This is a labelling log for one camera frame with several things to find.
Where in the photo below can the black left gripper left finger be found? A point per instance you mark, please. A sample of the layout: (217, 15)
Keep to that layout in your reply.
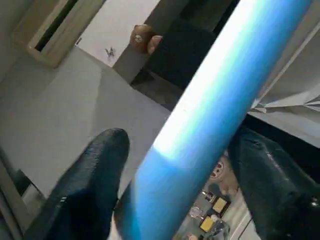
(85, 195)

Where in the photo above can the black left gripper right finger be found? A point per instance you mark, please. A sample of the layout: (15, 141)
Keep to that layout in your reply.
(277, 190)

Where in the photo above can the white plastic table leg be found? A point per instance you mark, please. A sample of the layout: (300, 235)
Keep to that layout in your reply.
(210, 115)

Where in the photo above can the brown round object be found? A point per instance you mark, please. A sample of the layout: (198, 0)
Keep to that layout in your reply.
(142, 39)

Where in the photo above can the beige rectangular frame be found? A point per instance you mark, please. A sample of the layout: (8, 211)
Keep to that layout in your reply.
(55, 30)

